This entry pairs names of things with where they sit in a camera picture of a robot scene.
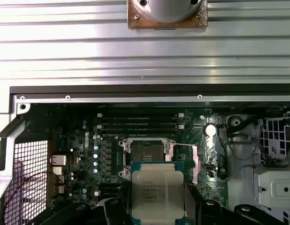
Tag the green motherboard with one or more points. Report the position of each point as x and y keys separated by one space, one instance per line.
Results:
x=187 y=131

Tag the silver drive cage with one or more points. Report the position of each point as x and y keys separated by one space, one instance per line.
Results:
x=276 y=187

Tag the silver topped CPU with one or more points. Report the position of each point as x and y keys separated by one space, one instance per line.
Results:
x=156 y=187

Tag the square brown base plate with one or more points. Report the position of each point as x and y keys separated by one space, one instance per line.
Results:
x=140 y=25

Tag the metal rear port block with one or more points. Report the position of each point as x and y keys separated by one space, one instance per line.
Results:
x=58 y=160

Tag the RAM slot with black clips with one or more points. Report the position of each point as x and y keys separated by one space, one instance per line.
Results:
x=140 y=121
x=140 y=132

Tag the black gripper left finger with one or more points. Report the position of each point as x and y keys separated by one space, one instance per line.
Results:
x=114 y=211

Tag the black PC case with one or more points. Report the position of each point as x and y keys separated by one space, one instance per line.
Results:
x=135 y=89

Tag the RAM slot with white clips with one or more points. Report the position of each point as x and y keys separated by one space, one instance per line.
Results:
x=140 y=115
x=140 y=126

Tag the silver coin battery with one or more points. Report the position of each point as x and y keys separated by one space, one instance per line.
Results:
x=210 y=129

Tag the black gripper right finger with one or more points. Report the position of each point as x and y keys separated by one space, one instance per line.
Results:
x=194 y=211

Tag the CPU socket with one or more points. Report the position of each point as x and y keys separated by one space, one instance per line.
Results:
x=147 y=152

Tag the metal socket cover frame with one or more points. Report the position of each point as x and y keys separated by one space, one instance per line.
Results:
x=196 y=164

